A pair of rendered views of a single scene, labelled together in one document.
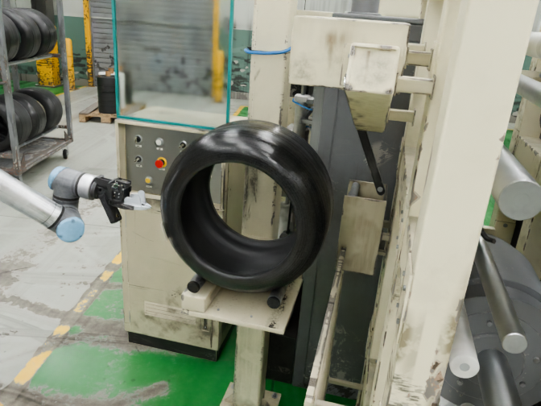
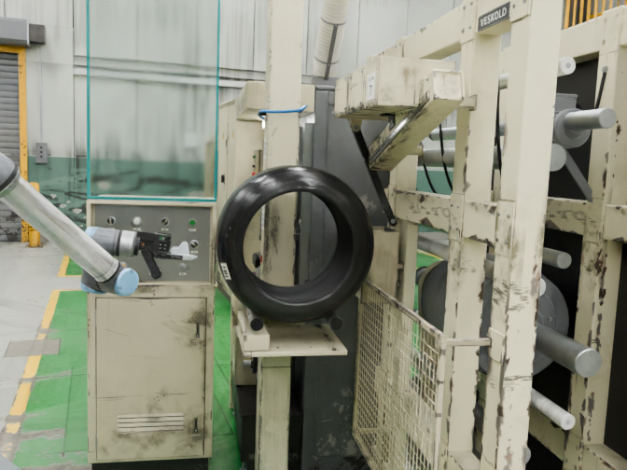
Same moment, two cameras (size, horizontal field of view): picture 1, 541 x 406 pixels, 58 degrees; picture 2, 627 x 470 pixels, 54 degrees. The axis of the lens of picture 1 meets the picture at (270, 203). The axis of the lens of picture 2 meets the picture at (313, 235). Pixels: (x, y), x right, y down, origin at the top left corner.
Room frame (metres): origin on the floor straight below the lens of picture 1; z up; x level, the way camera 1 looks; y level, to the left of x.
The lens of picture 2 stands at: (-0.56, 0.87, 1.46)
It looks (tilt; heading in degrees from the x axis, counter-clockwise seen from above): 7 degrees down; 337
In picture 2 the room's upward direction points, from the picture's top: 2 degrees clockwise
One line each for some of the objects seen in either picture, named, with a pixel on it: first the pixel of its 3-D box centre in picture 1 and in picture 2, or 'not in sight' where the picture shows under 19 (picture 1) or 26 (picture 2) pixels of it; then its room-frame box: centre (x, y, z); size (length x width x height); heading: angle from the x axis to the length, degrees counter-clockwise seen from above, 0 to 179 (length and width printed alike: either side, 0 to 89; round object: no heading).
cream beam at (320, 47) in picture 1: (355, 48); (386, 93); (1.38, -0.20, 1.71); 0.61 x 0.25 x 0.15; 168
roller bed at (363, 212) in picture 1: (361, 226); (373, 263); (1.70, -0.35, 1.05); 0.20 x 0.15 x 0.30; 168
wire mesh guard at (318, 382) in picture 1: (320, 387); (389, 395); (1.27, -0.21, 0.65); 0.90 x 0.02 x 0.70; 168
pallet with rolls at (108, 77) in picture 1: (113, 92); not in sight; (7.95, 2.67, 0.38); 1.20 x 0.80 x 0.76; 5
